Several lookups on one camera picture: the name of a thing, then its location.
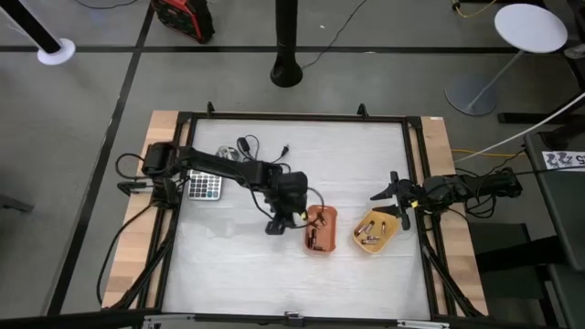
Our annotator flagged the white round stool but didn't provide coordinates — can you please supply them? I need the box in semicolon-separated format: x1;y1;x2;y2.
443;3;569;117

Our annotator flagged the white cable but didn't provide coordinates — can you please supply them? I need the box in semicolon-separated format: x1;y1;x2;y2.
454;92;585;165

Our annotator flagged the yellow plastic bin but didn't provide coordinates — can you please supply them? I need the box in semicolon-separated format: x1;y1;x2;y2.
352;208;400;255

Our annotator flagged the black round pillar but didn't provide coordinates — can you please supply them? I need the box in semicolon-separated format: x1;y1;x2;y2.
270;0;304;89

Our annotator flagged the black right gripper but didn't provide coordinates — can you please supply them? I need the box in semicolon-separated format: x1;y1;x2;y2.
369;171;429;232

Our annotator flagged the yellow floor cable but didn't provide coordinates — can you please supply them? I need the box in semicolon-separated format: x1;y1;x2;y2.
451;0;498;20

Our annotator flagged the white printed sticker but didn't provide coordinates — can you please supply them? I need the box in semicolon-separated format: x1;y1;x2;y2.
541;150;585;174

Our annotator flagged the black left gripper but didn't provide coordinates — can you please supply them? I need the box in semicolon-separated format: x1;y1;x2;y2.
265;169;310;237

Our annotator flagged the black pole white base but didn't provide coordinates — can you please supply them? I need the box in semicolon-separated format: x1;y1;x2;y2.
0;0;77;67

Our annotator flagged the grey desk calculator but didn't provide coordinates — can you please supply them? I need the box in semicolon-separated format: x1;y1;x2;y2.
186;168;224;201

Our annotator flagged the black floor cable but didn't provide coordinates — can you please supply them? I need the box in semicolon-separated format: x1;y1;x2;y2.
301;0;369;70

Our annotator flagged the black power cord with plug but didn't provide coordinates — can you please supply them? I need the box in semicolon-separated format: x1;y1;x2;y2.
236;134;292;166

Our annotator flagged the wooden bench top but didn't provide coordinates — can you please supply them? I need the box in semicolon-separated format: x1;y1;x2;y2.
101;109;489;317

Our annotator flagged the chrome lamp base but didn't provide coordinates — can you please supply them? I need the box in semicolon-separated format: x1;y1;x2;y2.
215;144;241;162

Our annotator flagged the orange plastic bin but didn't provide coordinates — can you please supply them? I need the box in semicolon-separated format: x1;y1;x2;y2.
303;204;339;254

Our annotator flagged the black desk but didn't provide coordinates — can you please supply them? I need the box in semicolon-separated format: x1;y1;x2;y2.
523;130;585;329

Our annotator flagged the silver aluminium bar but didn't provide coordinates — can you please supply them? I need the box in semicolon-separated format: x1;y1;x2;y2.
396;319;452;329
143;313;196;329

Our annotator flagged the red black toolbox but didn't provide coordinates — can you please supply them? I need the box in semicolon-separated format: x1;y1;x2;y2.
150;0;217;45

